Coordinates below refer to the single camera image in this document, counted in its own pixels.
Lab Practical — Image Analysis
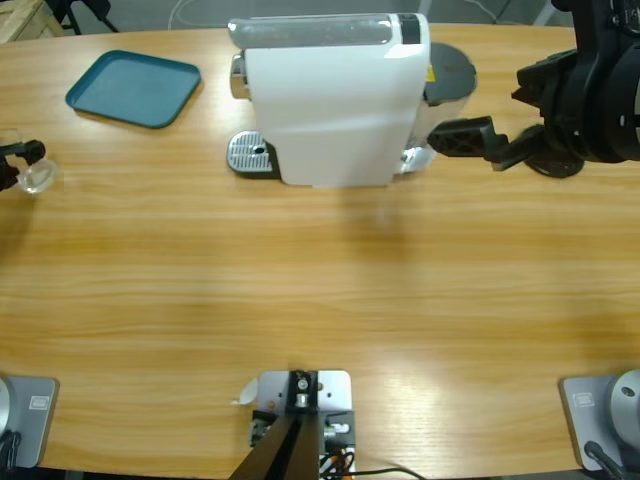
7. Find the grey metal pole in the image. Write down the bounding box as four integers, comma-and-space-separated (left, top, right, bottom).
531, 0, 559, 26

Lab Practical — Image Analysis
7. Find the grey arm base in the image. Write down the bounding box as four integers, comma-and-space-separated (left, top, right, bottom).
558, 368, 640, 472
0, 375, 60, 469

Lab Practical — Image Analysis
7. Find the teal plastic tray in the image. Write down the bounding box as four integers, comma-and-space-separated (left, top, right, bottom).
64, 48, 203, 131

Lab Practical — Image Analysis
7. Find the black chair frame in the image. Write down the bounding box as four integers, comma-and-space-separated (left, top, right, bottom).
49, 0, 121, 35

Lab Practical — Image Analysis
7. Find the black camera mount cable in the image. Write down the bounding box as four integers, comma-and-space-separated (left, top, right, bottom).
349, 466, 426, 480

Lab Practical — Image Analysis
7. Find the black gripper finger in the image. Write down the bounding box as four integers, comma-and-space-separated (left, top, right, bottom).
0, 160, 22, 194
0, 139, 47, 164

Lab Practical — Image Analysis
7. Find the white floor cable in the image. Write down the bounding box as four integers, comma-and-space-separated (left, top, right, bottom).
167, 0, 236, 29

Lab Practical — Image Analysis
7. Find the wooden crate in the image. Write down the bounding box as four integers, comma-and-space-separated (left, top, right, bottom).
0, 0, 66, 44

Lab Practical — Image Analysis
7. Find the white paper tab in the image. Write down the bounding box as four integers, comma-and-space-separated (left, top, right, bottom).
229, 378, 260, 407

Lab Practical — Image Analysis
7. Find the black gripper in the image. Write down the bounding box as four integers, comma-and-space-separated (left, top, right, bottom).
426, 47, 610, 173

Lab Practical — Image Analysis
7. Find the clear glass cup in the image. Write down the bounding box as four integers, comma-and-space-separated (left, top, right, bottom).
0, 127, 62, 196

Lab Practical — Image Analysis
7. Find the white capsule coffee machine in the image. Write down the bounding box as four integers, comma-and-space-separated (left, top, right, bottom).
226, 12, 479, 191

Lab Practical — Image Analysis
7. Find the orange cable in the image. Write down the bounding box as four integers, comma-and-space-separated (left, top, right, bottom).
319, 447, 354, 474

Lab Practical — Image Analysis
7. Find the black base cable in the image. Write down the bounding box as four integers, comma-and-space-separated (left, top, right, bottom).
0, 430, 22, 471
583, 439, 629, 480

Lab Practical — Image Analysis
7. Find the black capsule holder with rods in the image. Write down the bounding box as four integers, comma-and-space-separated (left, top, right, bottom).
519, 124, 586, 180

